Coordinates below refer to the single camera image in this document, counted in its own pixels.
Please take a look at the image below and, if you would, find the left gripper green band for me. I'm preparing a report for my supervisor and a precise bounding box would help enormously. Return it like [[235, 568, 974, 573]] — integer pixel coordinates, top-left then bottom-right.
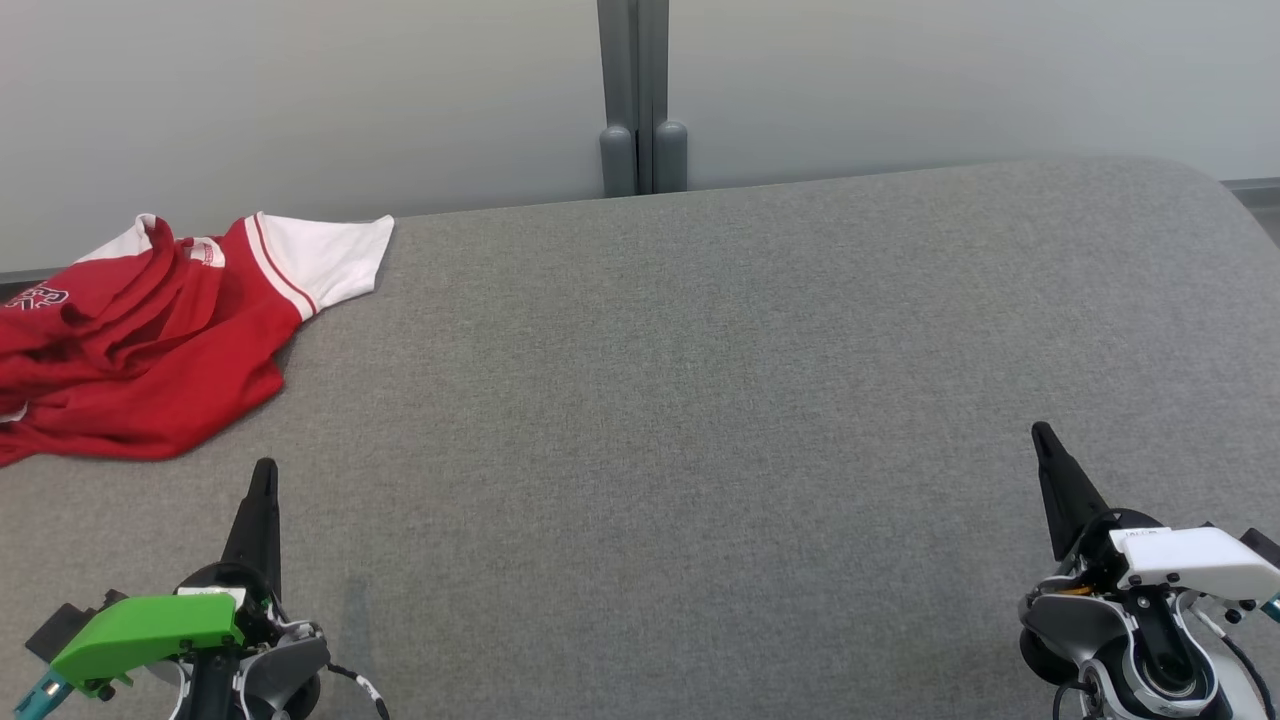
[[50, 458, 282, 699]]

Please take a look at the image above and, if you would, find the red white short-sleeve shirt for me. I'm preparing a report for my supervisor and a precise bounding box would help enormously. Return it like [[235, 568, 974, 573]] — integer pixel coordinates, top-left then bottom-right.
[[0, 212, 395, 469]]

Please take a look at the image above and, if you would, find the grey partition post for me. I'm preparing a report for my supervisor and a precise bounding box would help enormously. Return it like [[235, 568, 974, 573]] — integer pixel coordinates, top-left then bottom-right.
[[597, 0, 689, 198]]

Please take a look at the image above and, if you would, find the black white striped cable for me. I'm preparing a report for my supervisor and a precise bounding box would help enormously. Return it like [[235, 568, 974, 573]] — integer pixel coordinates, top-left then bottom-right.
[[325, 660, 391, 720]]

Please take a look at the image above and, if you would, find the left black cable teal connector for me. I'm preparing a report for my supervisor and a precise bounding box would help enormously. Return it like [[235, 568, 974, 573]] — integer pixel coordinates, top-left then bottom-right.
[[15, 672, 76, 720]]

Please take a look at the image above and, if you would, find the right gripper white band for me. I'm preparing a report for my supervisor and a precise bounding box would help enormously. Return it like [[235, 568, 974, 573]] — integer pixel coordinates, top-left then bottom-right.
[[1032, 422, 1280, 601]]

